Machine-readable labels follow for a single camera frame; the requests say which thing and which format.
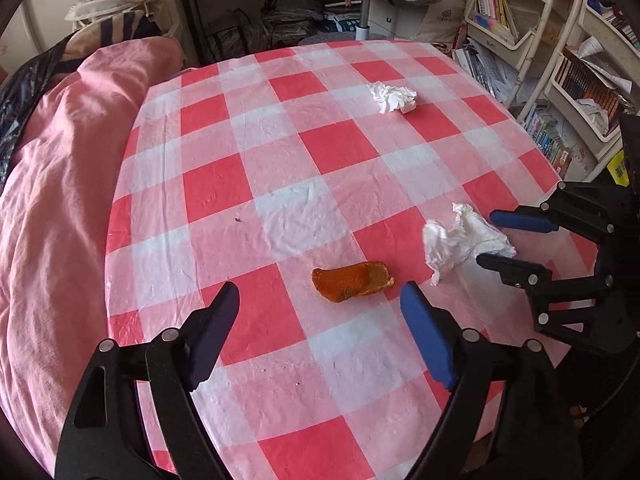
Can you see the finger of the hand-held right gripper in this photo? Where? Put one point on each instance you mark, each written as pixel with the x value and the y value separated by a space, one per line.
pixel 525 220
pixel 530 272

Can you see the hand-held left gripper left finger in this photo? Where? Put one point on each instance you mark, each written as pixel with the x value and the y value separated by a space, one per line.
pixel 212 330

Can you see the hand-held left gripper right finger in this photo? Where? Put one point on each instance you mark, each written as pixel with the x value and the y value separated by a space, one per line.
pixel 425 332

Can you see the orange peel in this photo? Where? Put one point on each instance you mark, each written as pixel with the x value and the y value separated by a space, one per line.
pixel 350 280

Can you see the stack of colourful books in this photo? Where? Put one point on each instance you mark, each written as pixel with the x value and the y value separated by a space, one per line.
pixel 550 137

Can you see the row of dark books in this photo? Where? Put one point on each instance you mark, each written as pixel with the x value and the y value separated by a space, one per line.
pixel 585 82

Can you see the pile of papers and magazines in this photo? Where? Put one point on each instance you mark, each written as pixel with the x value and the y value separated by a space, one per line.
pixel 482 67

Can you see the white bookshelf cart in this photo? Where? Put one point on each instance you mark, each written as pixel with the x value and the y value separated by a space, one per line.
pixel 550 45

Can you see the red white checked tablecloth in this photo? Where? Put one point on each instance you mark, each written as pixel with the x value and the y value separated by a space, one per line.
pixel 300 170

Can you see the small crumpled white tissue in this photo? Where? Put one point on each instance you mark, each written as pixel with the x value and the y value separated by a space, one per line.
pixel 390 96

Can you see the pink blanket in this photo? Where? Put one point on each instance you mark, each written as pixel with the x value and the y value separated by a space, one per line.
pixel 55 220

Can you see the row of upright books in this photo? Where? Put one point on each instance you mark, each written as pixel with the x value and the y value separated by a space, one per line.
pixel 495 5

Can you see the white drawer cabinet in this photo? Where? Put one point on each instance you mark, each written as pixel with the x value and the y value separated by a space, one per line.
pixel 395 12

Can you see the black plastic bag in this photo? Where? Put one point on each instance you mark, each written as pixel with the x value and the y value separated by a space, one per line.
pixel 25 90

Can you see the striped beige pillow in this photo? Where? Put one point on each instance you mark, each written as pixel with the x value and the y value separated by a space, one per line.
pixel 107 30

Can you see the beige canvas bag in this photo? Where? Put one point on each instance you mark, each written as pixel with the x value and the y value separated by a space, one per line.
pixel 107 5

